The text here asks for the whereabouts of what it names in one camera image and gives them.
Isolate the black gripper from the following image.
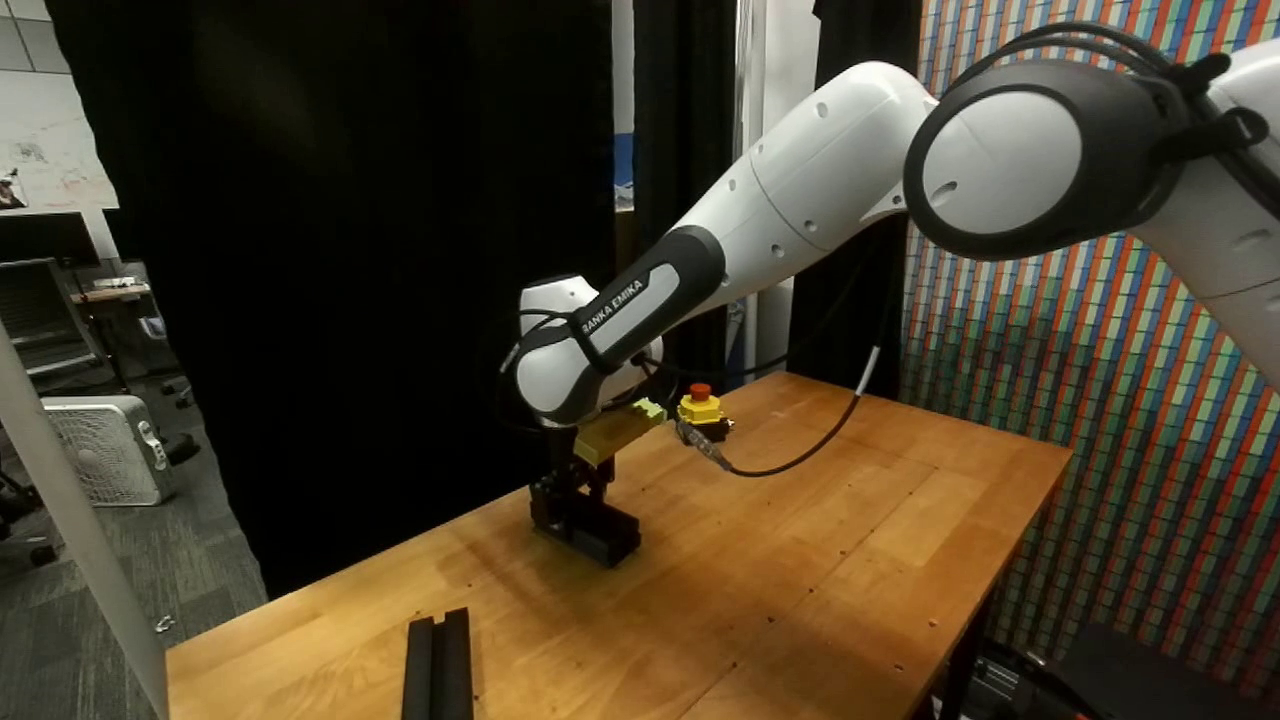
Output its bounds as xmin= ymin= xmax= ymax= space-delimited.
xmin=527 ymin=457 xmax=626 ymax=544

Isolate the long black rail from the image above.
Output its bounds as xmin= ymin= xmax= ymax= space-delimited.
xmin=396 ymin=604 xmax=478 ymax=720

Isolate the yellow red emergency stop button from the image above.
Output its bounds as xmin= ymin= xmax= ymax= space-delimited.
xmin=673 ymin=379 xmax=738 ymax=450

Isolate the narrow black curtain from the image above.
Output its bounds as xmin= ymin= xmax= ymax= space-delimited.
xmin=629 ymin=0 xmax=740 ymax=392

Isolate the white box appliance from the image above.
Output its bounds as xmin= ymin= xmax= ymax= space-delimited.
xmin=35 ymin=392 xmax=175 ymax=512

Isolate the grey slanted board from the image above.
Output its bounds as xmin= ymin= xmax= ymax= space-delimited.
xmin=0 ymin=332 xmax=173 ymax=720

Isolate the colourful patterned backdrop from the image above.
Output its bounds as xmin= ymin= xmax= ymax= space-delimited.
xmin=895 ymin=0 xmax=1280 ymax=705

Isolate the black box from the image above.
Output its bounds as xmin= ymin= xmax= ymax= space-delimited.
xmin=1053 ymin=619 xmax=1280 ymax=720

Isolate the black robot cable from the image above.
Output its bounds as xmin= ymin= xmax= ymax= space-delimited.
xmin=692 ymin=338 xmax=887 ymax=481

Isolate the white frame post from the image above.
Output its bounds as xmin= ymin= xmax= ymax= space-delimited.
xmin=732 ymin=0 xmax=821 ymax=384

